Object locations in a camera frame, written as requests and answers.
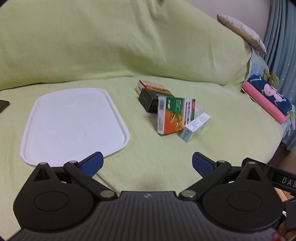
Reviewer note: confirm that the pink ribbed towel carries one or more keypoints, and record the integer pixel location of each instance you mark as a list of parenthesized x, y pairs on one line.
[(263, 102)]

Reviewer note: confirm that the white plastic lid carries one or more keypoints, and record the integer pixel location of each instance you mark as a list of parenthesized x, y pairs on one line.
[(69, 120)]

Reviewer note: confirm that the green and orange medicine box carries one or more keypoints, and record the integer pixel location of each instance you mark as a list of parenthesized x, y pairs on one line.
[(171, 115)]

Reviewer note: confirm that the olive patterned cloth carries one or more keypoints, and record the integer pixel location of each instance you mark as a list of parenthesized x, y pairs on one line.
[(271, 78)]

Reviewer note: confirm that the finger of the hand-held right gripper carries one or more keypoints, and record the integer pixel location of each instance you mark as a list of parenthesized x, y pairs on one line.
[(263, 168)]

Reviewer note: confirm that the white and blue medicine box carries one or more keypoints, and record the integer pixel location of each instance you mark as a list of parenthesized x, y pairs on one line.
[(192, 129)]

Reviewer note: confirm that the black shaver box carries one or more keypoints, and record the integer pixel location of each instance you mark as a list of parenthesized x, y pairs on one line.
[(146, 99)]

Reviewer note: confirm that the black flat device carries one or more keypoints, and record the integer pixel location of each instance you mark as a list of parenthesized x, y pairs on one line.
[(3, 106)]

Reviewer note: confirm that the blue-grey curtain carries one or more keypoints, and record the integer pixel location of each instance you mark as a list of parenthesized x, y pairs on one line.
[(282, 34)]

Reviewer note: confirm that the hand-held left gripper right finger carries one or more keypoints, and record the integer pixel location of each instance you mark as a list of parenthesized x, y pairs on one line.
[(202, 163)]

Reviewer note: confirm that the dark blue cartoon towel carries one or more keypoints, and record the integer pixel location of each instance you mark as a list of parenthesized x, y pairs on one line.
[(283, 104)]

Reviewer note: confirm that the beige pillow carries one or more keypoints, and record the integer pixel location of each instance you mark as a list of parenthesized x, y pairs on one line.
[(242, 32)]

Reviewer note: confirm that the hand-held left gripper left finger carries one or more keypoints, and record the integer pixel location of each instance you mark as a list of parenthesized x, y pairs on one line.
[(92, 163)]

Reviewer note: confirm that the red and white medicine box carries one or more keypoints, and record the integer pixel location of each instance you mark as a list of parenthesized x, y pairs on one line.
[(152, 87)]

